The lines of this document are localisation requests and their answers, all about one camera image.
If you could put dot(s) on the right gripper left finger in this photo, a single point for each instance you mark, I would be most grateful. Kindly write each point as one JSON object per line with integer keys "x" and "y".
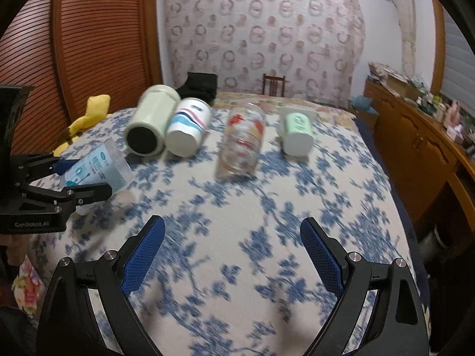
{"x": 67, "y": 324}

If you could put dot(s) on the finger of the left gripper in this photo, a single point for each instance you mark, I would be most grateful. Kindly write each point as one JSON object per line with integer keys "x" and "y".
{"x": 55, "y": 166}
{"x": 67, "y": 199}

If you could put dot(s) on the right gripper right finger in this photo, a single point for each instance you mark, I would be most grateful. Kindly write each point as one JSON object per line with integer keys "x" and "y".
{"x": 396, "y": 326}

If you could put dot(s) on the clear plastic cup blue label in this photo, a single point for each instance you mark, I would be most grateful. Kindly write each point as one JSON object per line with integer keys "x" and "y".
{"x": 104, "y": 164}

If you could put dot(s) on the white cup blue pink stripes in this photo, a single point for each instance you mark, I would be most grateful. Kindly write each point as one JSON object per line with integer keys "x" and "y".
{"x": 188, "y": 126}

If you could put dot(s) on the white mint green cup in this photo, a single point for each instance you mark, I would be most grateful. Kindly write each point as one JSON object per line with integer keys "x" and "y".
{"x": 295, "y": 130}

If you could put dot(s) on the person's left hand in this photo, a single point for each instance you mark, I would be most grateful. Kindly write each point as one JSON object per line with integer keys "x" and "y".
{"x": 16, "y": 248}

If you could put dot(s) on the yellow plush toy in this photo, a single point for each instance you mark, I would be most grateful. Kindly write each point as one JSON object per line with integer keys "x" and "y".
{"x": 97, "y": 110}

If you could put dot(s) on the pale green tumbler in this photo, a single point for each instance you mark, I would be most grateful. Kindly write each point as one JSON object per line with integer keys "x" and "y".
{"x": 145, "y": 132}

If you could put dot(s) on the wooden louvered wardrobe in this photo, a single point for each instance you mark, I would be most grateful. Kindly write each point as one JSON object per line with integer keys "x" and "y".
{"x": 70, "y": 50}

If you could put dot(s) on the wooden sideboard cabinet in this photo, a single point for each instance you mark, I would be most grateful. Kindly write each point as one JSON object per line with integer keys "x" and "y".
{"x": 420, "y": 158}

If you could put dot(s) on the blue floral bed cover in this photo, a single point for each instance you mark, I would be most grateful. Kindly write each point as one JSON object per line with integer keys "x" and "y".
{"x": 232, "y": 276}

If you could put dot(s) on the black bag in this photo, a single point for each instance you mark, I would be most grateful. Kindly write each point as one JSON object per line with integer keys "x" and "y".
{"x": 199, "y": 85}

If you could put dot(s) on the clear glass red pattern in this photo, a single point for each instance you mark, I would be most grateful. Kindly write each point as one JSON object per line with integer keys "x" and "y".
{"x": 242, "y": 142}

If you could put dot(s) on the pink figurine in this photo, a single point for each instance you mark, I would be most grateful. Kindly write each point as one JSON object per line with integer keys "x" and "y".
{"x": 452, "y": 116}

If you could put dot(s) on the teal cloth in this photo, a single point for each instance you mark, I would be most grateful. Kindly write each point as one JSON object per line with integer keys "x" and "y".
{"x": 361, "y": 103}

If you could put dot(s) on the cardboard box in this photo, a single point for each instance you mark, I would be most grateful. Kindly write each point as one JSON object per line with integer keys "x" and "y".
{"x": 402, "y": 87}

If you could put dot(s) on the dark wooden chair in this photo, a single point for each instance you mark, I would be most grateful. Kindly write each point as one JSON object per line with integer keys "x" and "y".
{"x": 273, "y": 85}

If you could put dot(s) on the grey window blind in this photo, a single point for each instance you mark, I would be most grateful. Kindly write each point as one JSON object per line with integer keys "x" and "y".
{"x": 459, "y": 67}

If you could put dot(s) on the patterned pink curtain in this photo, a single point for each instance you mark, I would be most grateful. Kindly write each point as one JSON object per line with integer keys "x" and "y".
{"x": 313, "y": 44}

